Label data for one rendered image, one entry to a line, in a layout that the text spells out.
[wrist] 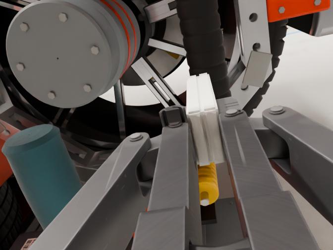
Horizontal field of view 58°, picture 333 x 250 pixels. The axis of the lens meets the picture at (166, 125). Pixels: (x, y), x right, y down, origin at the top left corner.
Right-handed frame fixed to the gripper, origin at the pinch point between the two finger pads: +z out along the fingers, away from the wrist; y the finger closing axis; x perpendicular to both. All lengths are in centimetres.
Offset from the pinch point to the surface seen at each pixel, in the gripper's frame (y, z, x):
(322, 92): 82, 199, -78
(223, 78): 2.2, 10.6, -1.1
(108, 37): -9.6, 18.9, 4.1
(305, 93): 72, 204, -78
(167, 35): -6, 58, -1
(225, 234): -2, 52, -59
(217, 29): 2.3, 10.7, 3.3
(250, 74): 7.9, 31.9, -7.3
